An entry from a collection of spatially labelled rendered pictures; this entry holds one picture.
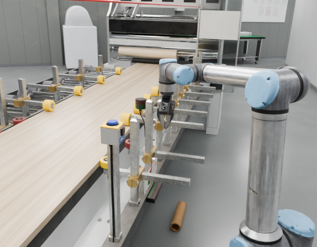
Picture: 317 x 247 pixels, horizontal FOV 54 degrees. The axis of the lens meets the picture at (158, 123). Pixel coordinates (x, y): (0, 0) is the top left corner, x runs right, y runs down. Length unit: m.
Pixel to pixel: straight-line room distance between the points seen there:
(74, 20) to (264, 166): 7.68
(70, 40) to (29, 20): 1.41
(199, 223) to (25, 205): 1.64
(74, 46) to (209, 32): 5.03
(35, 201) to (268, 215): 0.87
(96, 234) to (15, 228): 0.47
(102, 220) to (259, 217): 0.81
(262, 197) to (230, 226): 1.57
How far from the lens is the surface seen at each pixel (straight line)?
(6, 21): 9.36
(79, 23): 8.47
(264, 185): 1.12
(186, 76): 1.48
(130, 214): 1.54
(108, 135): 1.14
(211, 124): 4.31
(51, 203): 1.32
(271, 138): 1.06
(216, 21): 4.04
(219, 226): 2.67
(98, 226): 1.62
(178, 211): 2.63
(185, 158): 1.73
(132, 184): 1.50
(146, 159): 1.71
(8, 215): 1.30
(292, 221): 1.35
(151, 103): 1.61
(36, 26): 9.34
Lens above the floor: 1.62
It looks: 20 degrees down
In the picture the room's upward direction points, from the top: 2 degrees clockwise
